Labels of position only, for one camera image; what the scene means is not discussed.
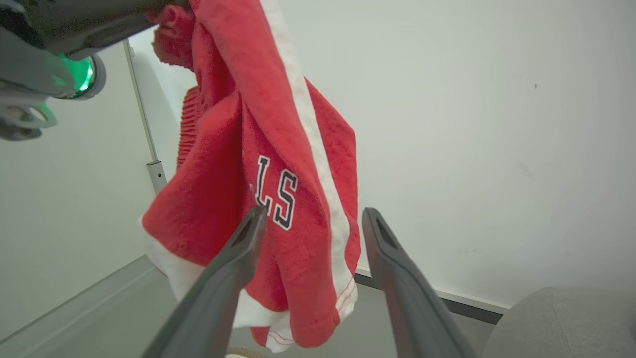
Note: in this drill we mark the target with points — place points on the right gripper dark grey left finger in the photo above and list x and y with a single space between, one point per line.
213 293

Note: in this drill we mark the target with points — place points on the left gripper white and black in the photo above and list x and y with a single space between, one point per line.
30 69

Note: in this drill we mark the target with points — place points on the white wall baseboard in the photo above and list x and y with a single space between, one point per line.
447 301

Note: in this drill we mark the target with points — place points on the cream perforated plastic laundry basket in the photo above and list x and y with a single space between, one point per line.
248 353

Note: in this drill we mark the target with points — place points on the red basketball jersey white trim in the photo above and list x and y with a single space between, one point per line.
228 174

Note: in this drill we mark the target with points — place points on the beige partition panel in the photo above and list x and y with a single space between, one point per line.
74 199

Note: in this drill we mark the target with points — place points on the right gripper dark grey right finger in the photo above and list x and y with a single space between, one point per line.
412 298

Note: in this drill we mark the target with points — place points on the grey fabric sofa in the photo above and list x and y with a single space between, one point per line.
566 323

